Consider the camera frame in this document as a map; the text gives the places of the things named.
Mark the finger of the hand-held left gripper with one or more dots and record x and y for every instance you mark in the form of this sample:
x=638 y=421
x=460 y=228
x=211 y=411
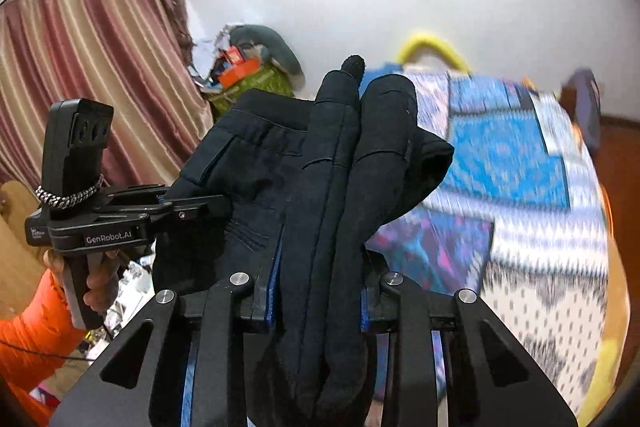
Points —
x=140 y=194
x=195 y=211

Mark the striped satin curtain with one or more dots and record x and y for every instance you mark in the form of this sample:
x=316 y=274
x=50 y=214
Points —
x=100 y=57

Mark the blue patchwork blanket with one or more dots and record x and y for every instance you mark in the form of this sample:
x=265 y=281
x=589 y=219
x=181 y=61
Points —
x=500 y=157

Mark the black pants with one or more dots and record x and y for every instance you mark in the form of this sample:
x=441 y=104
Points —
x=325 y=187

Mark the grey cloth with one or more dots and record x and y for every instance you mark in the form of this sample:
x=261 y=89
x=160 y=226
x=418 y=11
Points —
x=280 y=49

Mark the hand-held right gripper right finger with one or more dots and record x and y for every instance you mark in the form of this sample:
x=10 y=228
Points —
x=366 y=312

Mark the orange box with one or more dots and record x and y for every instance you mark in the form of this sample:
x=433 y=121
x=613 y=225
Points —
x=237 y=72

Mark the person's left hand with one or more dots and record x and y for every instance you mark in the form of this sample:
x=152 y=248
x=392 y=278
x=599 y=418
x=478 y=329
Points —
x=102 y=282

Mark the green patterned bag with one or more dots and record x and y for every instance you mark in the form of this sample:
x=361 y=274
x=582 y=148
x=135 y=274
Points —
x=265 y=82

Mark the wooden board with cut-outs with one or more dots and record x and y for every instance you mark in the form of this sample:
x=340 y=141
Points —
x=20 y=227

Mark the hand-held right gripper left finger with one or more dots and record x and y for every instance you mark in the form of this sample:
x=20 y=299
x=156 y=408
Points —
x=270 y=297

